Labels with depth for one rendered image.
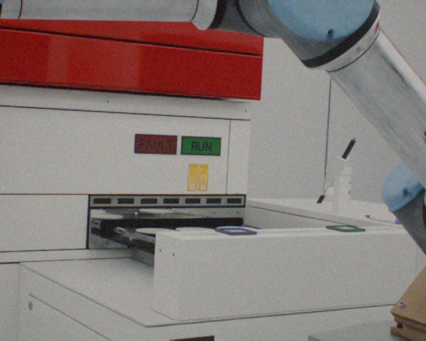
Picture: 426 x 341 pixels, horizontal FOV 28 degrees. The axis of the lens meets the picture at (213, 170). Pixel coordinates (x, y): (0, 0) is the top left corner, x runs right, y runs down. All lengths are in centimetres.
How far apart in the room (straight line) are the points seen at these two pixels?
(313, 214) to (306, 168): 224
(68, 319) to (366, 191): 298
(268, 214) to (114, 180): 40
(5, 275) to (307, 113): 253
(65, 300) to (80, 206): 35
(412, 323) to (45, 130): 96
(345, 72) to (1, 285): 115
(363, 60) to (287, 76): 313
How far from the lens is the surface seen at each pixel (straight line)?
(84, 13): 106
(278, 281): 155
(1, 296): 199
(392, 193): 128
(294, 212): 208
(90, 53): 197
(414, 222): 129
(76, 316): 169
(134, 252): 205
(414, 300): 147
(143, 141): 208
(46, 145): 198
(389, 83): 106
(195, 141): 215
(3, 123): 195
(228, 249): 148
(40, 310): 187
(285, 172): 417
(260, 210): 219
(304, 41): 101
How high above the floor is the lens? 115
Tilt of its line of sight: 3 degrees down
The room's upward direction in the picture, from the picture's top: 3 degrees clockwise
